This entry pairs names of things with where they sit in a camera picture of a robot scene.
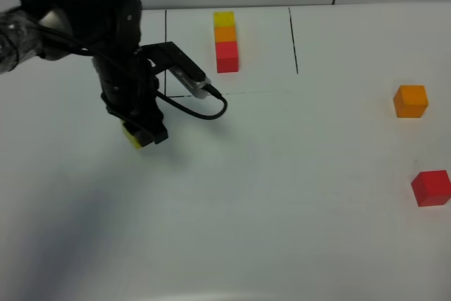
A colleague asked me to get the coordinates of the orange template block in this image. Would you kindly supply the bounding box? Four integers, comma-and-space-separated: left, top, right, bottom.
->
214, 26, 237, 43

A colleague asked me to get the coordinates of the yellow template block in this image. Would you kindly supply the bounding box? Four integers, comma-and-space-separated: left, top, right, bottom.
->
214, 11, 235, 27

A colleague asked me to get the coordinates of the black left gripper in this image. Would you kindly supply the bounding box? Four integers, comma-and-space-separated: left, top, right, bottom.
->
92, 47, 168, 147

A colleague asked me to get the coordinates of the black left camera cable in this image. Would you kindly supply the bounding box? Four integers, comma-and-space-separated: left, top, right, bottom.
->
154, 84, 228, 121

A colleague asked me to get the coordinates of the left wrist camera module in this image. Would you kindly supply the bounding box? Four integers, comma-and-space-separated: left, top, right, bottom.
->
134, 42, 212, 100

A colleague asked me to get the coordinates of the red template block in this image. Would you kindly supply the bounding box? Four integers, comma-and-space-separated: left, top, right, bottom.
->
216, 42, 239, 73

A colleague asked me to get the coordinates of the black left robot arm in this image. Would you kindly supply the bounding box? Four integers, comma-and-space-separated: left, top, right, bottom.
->
1, 0, 168, 147

